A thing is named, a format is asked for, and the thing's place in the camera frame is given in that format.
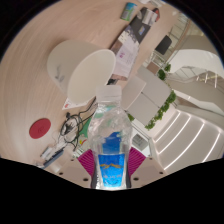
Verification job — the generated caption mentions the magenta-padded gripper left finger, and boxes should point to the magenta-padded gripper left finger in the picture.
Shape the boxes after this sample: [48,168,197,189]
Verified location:
[61,148,98,189]

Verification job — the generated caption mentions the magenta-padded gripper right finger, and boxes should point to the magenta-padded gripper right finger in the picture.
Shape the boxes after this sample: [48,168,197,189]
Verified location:
[126,147,166,189]

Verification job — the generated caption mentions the white mug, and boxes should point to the white mug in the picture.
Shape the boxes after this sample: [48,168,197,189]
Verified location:
[46,39,117,105]

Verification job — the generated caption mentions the ceiling light strips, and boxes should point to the ceiling light strips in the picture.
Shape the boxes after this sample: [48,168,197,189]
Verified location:
[151,111,224,171]

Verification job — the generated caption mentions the small teal box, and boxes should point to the small teal box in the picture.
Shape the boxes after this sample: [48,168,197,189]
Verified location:
[120,2,138,22]

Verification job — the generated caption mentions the black cable tangle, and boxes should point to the black cable tangle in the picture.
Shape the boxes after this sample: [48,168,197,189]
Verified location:
[59,103,98,149]

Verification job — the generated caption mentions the flat round red coaster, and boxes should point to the flat round red coaster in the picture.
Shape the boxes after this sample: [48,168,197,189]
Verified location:
[28,117,52,140]

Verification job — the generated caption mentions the black notebook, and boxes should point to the black notebook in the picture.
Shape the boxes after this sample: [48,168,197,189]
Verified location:
[128,7,161,44]

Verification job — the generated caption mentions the open white booklet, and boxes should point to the open white booklet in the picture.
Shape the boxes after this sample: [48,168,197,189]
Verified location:
[109,24,141,81]

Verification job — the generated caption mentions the planter with green plants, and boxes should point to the planter with green plants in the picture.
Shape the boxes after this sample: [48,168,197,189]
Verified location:
[156,63,173,81]

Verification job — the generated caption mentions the clear blue-labelled water bottle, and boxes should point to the clear blue-labelled water bottle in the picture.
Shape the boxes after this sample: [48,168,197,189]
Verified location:
[87,84,133,191]

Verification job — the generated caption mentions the colourful sticker sheet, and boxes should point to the colourful sticker sheet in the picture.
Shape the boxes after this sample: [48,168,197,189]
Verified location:
[61,95,98,111]

